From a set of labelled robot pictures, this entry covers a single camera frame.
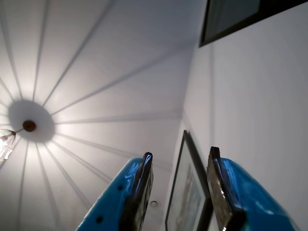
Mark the large dark framed glass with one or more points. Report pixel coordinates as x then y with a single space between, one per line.
240 14

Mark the turquoise gripper finger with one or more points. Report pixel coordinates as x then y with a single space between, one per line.
113 204
245 204

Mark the black framed wall picture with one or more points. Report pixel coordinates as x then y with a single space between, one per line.
185 192

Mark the glass chandelier brown canopy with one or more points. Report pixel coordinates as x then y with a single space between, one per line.
29 125

